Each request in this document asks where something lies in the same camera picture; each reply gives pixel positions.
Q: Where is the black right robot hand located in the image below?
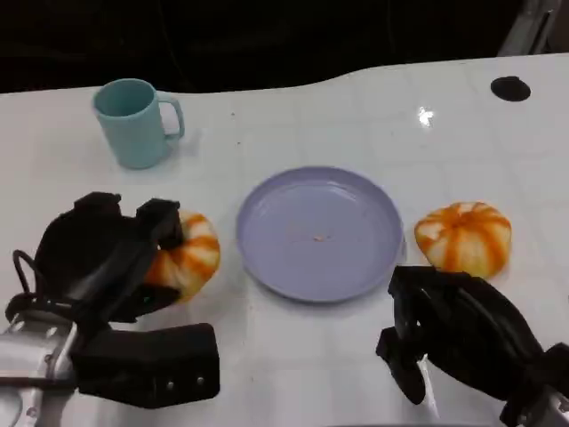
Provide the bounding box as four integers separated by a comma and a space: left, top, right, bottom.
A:
375, 264, 569, 427

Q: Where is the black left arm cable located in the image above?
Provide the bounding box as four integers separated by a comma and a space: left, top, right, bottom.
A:
4, 249, 97, 330

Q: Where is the pale green mug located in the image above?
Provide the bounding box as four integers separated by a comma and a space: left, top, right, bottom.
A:
91, 77, 186, 171

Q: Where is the black table cable grommet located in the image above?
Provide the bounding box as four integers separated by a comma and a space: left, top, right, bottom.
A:
490, 76, 533, 103

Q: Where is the grey metal frame post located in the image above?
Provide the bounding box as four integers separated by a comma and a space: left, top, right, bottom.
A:
498, 0, 562, 57

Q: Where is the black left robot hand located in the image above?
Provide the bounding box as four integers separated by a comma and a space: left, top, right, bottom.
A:
32, 191, 184, 325

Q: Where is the lilac plate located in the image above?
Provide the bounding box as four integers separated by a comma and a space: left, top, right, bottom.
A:
235, 165, 405, 305

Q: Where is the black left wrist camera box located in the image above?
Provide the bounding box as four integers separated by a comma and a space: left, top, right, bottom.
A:
70, 322, 221, 410

